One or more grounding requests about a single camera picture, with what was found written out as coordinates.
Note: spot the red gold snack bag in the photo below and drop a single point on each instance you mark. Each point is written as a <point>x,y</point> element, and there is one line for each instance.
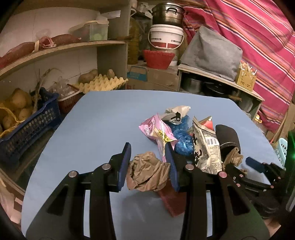
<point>207,122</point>

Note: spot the dark blue plastic crate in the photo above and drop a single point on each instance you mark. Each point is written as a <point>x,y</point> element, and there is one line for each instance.
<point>47,117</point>

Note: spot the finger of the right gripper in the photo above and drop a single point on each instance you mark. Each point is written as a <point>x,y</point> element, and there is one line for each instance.
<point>232,169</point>
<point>266,169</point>

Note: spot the brown paper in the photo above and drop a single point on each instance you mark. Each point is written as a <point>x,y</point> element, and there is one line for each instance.
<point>147,173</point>

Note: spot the red plastic basket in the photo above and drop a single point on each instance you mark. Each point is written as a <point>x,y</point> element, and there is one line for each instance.
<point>158,59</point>

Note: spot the low wooden cabinet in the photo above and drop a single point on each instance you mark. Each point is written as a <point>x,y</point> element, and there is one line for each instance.
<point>197,81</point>

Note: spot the yellow oil bottle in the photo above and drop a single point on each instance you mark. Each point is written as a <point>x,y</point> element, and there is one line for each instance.
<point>133,43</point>

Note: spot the cardboard box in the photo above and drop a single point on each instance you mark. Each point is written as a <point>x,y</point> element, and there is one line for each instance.
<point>142,77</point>

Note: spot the pink snack wrapper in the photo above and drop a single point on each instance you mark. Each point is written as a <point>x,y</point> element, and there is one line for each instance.
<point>156,129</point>

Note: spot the potato on egg tray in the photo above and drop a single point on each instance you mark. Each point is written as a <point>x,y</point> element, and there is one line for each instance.
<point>88,77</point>

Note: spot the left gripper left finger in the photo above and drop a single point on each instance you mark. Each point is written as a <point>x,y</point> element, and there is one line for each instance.
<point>79,207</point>

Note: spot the black white snack bag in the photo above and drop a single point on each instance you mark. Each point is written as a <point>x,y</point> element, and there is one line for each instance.
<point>207,152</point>

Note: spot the clear plastic container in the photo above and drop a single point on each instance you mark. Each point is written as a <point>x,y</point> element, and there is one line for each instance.
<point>90,31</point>

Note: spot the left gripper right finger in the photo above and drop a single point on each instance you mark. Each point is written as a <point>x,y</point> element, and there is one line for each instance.
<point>216,207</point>

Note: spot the sweet potato on shelf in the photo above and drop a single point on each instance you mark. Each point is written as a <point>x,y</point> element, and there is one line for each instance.
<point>16,53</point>

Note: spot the blue table cloth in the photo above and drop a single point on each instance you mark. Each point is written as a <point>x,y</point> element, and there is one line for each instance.
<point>98,127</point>

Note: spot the yellow utensil basket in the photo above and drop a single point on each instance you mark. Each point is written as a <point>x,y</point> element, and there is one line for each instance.
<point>246,76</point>

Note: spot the grey fabric cover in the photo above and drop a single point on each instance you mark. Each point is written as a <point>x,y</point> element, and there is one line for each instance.
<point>211,52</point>

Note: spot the yellow egg tray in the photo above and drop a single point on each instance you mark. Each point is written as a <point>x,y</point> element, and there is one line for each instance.
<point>102,84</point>

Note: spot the pink striped curtain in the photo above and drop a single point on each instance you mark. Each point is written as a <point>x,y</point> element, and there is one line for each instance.
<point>266,38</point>

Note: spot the wooden wall shelf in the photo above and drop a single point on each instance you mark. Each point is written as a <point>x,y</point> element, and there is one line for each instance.
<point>34,18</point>

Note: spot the black slipper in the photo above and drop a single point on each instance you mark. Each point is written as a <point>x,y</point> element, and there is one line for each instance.
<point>228,140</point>

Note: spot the light blue waste basket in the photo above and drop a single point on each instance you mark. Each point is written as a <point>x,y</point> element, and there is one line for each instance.
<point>281,150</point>

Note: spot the steel cooking pot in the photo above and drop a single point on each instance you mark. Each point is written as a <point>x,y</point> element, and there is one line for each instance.
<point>167,14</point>

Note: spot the red mesh plastic bag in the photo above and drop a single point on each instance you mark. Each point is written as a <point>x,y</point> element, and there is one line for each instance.
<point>173,201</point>

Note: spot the white paper bag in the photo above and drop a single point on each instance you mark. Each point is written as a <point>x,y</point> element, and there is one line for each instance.
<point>176,114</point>

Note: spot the blue plastic bag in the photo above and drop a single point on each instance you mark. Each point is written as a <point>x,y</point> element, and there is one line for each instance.
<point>184,145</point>

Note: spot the white red plastic bucket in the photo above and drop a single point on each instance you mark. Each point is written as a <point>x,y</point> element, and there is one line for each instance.
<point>165,36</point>

